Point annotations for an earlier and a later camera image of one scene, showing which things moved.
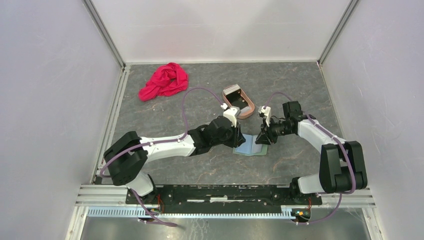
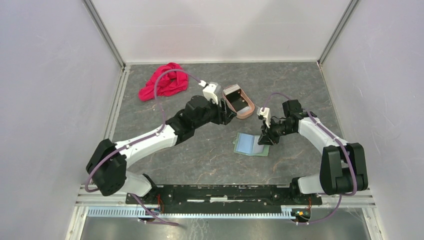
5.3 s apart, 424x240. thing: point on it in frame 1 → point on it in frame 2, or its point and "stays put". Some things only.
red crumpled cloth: (167, 79) stays put
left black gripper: (238, 138) → (224, 114)
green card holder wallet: (250, 147) stays put
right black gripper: (263, 139) stays put
